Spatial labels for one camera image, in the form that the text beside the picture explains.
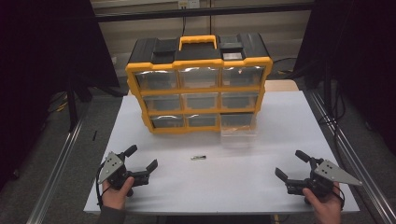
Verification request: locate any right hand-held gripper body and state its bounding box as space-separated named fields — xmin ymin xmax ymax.
xmin=285 ymin=158 xmax=364 ymax=198

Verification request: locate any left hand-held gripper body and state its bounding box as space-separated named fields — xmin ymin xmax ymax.
xmin=97 ymin=151 xmax=151 ymax=191

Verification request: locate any person's left hand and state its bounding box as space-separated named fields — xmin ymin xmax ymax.
xmin=101 ymin=176 xmax=135 ymax=211

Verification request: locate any person's right hand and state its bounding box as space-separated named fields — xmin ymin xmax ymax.
xmin=302 ymin=181 xmax=344 ymax=224

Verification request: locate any clear plastic drawer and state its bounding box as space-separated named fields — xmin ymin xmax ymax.
xmin=219 ymin=113 xmax=259 ymax=147

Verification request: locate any wooden table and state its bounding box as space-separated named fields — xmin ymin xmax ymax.
xmin=264 ymin=79 xmax=300 ymax=92

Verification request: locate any set of clear drawers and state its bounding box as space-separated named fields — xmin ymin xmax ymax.
xmin=134 ymin=65 xmax=265 ymax=129

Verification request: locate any yellow black drawer organizer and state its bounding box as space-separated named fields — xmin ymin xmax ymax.
xmin=124 ymin=33 xmax=274 ymax=135

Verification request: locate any dark curtain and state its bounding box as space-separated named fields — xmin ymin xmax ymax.
xmin=293 ymin=0 xmax=396 ymax=157
xmin=0 ymin=0 xmax=121 ymax=191

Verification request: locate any black horizontal bar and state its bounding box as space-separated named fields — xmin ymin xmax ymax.
xmin=94 ymin=2 xmax=314 ymax=23

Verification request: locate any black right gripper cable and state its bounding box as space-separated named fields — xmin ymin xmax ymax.
xmin=332 ymin=185 xmax=347 ymax=210

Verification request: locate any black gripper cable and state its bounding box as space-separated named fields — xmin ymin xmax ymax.
xmin=94 ymin=161 xmax=108 ymax=209
xmin=332 ymin=185 xmax=347 ymax=210

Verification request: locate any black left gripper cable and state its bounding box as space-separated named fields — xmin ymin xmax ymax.
xmin=94 ymin=161 xmax=108 ymax=209

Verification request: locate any aluminium floor rail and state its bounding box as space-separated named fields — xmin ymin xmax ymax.
xmin=25 ymin=119 xmax=86 ymax=224
xmin=305 ymin=89 xmax=396 ymax=224

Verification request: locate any black floor cable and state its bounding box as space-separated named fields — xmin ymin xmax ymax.
xmin=271 ymin=55 xmax=298 ymax=77

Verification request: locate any white wall socket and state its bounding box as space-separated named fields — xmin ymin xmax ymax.
xmin=177 ymin=0 xmax=201 ymax=9

